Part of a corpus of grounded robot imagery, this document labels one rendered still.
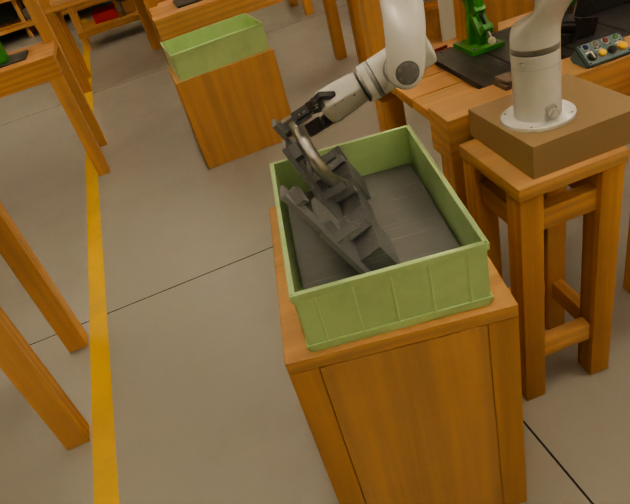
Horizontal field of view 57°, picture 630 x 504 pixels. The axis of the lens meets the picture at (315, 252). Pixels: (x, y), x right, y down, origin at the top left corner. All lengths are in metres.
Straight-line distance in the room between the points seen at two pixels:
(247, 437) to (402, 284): 1.19
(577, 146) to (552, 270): 0.65
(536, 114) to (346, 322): 0.76
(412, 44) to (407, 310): 0.54
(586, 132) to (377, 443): 0.94
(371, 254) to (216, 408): 1.26
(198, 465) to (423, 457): 0.92
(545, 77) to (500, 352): 0.69
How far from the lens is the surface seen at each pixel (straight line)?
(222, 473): 2.19
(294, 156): 1.32
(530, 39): 1.58
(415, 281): 1.22
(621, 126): 1.70
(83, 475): 2.47
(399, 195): 1.61
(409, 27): 1.21
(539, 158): 1.58
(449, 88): 2.11
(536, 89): 1.62
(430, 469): 1.69
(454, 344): 1.35
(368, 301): 1.22
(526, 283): 1.77
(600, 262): 1.90
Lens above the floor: 1.70
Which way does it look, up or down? 35 degrees down
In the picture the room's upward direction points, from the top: 17 degrees counter-clockwise
